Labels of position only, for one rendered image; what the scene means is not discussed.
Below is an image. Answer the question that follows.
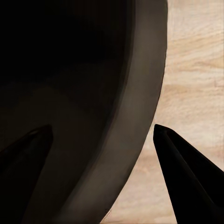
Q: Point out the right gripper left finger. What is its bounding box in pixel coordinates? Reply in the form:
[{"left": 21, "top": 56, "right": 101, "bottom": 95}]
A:
[{"left": 0, "top": 124, "right": 54, "bottom": 224}]

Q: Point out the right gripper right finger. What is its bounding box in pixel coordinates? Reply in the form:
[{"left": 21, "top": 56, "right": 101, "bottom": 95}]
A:
[{"left": 153, "top": 124, "right": 224, "bottom": 224}]

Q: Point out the cauldron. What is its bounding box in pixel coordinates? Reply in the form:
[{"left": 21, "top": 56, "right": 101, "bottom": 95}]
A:
[{"left": 0, "top": 0, "right": 168, "bottom": 224}]

